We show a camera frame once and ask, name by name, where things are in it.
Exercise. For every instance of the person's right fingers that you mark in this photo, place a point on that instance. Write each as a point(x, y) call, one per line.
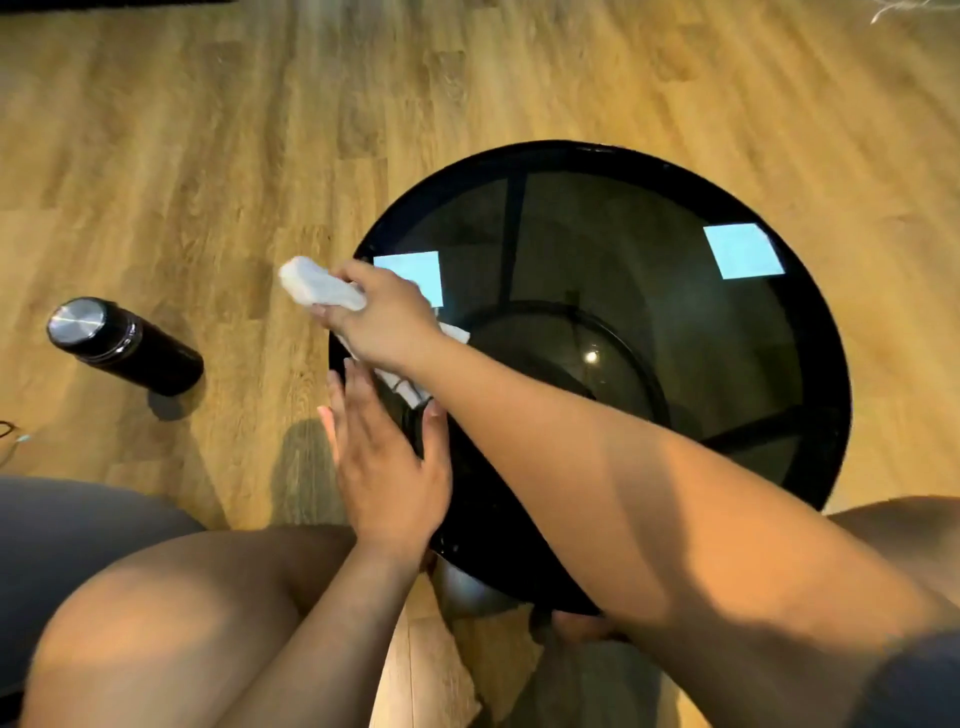
point(343, 319)

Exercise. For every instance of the black thermos bottle silver lid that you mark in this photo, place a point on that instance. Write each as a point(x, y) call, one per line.
point(127, 346)

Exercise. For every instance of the person's left forearm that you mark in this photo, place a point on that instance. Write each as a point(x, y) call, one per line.
point(330, 645)

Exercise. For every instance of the person's right hand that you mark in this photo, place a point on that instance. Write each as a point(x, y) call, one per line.
point(390, 322)

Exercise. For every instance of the white cleaning cloth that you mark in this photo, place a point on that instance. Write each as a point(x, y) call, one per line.
point(315, 283)

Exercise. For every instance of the person's right forearm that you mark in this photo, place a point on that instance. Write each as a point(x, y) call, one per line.
point(637, 510)

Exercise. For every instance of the person's left thumb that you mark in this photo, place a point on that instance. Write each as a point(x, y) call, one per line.
point(436, 439)

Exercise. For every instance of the person's leg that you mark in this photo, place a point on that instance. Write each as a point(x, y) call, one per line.
point(172, 622)
point(907, 547)

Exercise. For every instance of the person's foot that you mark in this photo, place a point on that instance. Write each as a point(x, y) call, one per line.
point(585, 628)

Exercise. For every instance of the round black glass side table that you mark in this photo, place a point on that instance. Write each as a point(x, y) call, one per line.
point(645, 352)

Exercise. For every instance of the person's right leg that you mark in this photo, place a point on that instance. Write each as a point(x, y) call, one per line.
point(907, 547)

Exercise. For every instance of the person's left leg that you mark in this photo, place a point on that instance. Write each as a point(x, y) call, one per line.
point(172, 622)

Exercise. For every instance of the person's left hand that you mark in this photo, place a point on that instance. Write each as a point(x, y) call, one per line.
point(390, 487)

